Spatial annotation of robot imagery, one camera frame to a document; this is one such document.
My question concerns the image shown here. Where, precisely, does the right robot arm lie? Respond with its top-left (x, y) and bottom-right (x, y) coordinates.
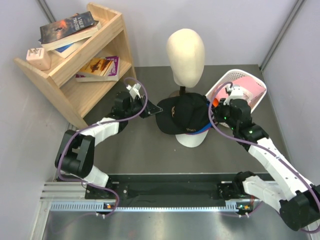
top-left (209, 99), bottom-right (320, 231)

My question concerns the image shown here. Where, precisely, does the wooden shelf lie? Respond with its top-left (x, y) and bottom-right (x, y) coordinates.
top-left (13, 2), bottom-right (136, 129)

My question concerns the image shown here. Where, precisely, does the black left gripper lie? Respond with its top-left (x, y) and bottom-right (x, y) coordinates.
top-left (125, 94), bottom-right (162, 119)

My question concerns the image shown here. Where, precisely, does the white slotted cable duct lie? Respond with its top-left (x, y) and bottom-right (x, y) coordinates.
top-left (50, 201), bottom-right (254, 213)

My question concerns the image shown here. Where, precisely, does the pink power adapter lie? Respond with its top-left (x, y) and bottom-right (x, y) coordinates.
top-left (26, 47), bottom-right (52, 71)

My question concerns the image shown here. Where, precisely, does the white perforated basket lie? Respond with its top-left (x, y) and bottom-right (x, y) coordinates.
top-left (205, 69), bottom-right (267, 113)

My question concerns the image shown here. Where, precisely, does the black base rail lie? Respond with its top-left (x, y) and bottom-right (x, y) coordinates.
top-left (84, 172), bottom-right (253, 208)

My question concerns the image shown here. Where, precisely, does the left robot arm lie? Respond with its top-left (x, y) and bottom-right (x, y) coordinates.
top-left (54, 91), bottom-right (163, 199)

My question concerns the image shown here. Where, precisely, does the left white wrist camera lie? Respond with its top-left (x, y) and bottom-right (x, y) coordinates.
top-left (126, 83), bottom-right (141, 99)

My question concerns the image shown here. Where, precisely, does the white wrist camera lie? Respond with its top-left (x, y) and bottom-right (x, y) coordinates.
top-left (219, 84), bottom-right (246, 106)
top-left (126, 83), bottom-right (141, 99)

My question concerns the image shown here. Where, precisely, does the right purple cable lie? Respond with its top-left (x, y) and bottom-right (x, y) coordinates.
top-left (207, 81), bottom-right (320, 235)

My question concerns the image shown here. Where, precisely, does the black cap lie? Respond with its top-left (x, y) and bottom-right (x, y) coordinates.
top-left (155, 93), bottom-right (205, 135)

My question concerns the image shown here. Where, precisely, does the beige mannequin head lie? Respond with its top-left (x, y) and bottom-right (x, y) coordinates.
top-left (166, 28), bottom-right (205, 88)

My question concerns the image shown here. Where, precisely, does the dark cover paperback book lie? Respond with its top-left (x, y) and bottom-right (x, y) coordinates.
top-left (39, 11), bottom-right (102, 51)

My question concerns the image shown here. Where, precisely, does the orange purple book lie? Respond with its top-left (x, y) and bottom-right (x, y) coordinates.
top-left (75, 56), bottom-right (120, 83)

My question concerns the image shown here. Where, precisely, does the light pink cap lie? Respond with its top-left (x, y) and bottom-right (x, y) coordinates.
top-left (213, 76), bottom-right (266, 108)

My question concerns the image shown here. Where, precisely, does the blue cover book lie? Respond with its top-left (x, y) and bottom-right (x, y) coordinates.
top-left (52, 39), bottom-right (87, 59)

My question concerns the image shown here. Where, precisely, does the blue cap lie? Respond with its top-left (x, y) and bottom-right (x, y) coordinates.
top-left (196, 96), bottom-right (211, 134)

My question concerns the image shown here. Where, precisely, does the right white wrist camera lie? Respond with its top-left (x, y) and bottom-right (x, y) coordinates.
top-left (219, 84), bottom-right (246, 106)

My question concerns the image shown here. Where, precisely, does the orange cap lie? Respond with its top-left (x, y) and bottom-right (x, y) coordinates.
top-left (212, 98), bottom-right (220, 108)

